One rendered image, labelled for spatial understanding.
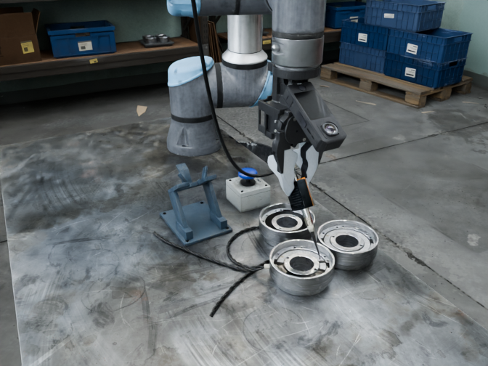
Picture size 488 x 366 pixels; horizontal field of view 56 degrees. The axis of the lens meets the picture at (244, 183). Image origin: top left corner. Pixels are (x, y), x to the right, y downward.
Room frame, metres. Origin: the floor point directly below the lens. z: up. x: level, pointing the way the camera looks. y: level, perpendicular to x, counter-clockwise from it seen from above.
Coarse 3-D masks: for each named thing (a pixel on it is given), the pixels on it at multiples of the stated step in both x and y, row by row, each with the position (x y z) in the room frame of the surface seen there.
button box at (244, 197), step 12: (228, 180) 0.87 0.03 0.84; (240, 180) 0.87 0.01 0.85; (252, 180) 0.87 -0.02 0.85; (228, 192) 0.87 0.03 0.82; (240, 192) 0.82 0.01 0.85; (252, 192) 0.83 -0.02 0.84; (264, 192) 0.84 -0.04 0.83; (240, 204) 0.82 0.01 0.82; (252, 204) 0.83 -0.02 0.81; (264, 204) 0.84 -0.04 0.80
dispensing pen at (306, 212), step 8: (296, 176) 0.69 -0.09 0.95; (296, 184) 0.66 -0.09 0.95; (304, 184) 0.67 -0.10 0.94; (296, 192) 0.66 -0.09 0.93; (304, 192) 0.66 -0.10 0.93; (296, 200) 0.66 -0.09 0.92; (304, 200) 0.65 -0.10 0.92; (296, 208) 0.66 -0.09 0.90; (304, 208) 0.64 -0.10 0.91; (304, 216) 0.65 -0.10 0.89; (312, 224) 0.65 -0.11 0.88; (312, 232) 0.64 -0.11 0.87
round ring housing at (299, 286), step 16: (288, 240) 0.66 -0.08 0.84; (304, 240) 0.66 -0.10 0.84; (272, 256) 0.62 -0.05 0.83; (288, 256) 0.63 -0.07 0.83; (304, 256) 0.63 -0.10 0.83; (320, 256) 0.63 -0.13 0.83; (272, 272) 0.59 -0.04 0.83; (304, 272) 0.58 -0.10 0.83; (288, 288) 0.56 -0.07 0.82; (304, 288) 0.56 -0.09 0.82; (320, 288) 0.56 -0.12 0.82
